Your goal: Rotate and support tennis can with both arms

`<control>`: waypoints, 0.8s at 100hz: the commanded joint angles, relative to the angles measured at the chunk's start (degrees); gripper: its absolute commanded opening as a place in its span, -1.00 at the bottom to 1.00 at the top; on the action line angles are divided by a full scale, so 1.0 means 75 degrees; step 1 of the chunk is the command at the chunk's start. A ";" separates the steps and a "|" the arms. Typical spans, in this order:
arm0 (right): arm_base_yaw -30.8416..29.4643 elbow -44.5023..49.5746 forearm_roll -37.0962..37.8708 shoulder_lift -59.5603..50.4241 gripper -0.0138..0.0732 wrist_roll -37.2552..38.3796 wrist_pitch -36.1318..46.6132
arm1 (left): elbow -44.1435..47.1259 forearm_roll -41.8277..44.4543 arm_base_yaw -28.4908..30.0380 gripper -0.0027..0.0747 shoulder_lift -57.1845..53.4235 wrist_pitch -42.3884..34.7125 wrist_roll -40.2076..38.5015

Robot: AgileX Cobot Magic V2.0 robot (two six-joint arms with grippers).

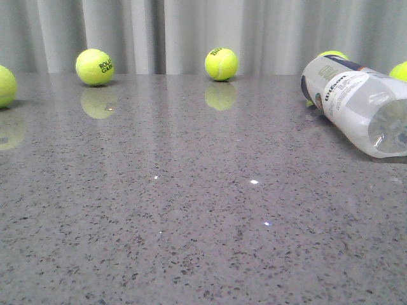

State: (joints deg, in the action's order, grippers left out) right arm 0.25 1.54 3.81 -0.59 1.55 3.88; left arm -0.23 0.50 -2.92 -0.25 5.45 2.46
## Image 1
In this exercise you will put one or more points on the centre yellow tennis ball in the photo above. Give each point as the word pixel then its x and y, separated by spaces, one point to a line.
pixel 221 64

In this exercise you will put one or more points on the grey pleated curtain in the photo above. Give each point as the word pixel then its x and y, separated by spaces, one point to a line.
pixel 174 37

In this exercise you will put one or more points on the Wilson yellow tennis ball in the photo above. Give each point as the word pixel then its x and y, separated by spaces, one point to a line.
pixel 333 53

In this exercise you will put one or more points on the far right tennis ball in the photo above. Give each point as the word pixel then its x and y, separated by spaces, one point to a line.
pixel 399 71

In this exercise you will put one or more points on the Roland Garros tennis ball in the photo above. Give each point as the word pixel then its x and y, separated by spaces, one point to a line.
pixel 94 67

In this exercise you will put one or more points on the clear Wilson tennis can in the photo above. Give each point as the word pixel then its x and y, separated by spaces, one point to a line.
pixel 367 106

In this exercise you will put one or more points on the far left tennis ball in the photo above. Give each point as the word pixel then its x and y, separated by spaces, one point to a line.
pixel 8 86

